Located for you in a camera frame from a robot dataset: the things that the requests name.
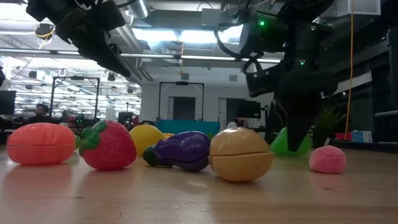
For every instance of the red box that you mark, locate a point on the red box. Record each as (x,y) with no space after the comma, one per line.
(343,136)

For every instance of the purple toy eggplant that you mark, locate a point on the purple toy eggplant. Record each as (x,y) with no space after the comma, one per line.
(183,149)

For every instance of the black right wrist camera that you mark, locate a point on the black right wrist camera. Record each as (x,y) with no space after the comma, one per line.
(262,34)

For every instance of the green potted artificial plant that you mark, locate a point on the green potted artificial plant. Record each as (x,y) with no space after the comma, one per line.
(325,124)

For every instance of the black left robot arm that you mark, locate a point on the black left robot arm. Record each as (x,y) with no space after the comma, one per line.
(46,12)

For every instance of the blue cardboard box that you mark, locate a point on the blue cardboard box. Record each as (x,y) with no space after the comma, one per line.
(360,136)

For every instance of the yellow toy lemon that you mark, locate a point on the yellow toy lemon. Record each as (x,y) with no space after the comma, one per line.
(144,137)

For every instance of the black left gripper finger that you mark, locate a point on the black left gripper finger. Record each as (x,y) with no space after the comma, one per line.
(115,65)

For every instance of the long ceiling light bar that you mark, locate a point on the long ceiling light bar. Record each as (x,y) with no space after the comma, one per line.
(202,57)

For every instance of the orange plastic toy orange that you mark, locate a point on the orange plastic toy orange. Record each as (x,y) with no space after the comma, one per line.
(40,143)

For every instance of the black computer monitor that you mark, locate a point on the black computer monitor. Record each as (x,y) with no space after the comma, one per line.
(6,102)

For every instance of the black wall television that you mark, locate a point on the black wall television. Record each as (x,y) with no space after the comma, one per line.
(248,109)

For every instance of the black metal rig frame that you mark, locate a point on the black metal rig frame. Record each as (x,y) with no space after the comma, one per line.
(74,77)
(181,83)

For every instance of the silver ceiling duct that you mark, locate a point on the silver ceiling duct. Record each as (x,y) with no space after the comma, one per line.
(140,7)

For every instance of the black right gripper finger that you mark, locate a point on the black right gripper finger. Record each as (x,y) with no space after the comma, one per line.
(300,124)

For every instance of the large red toy strawberry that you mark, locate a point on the large red toy strawberry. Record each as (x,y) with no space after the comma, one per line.
(112,149)

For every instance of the white ceiling box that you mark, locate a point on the white ceiling box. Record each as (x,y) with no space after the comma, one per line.
(211,17)

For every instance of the tan toy potato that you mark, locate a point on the tan toy potato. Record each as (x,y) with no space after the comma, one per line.
(239,155)

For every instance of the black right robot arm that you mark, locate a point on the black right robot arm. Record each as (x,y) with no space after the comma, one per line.
(308,31)

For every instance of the person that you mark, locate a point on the person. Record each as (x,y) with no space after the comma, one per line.
(40,113)
(236,124)

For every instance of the small pink toy fruit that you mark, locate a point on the small pink toy fruit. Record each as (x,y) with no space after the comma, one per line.
(328,160)

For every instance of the yellow toy banana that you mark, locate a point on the yellow toy banana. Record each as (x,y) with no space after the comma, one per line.
(169,135)

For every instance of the teal plastic container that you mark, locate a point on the teal plastic container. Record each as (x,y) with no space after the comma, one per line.
(186,127)

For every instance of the green toy pepper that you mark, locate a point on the green toy pepper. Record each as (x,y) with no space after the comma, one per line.
(278,144)

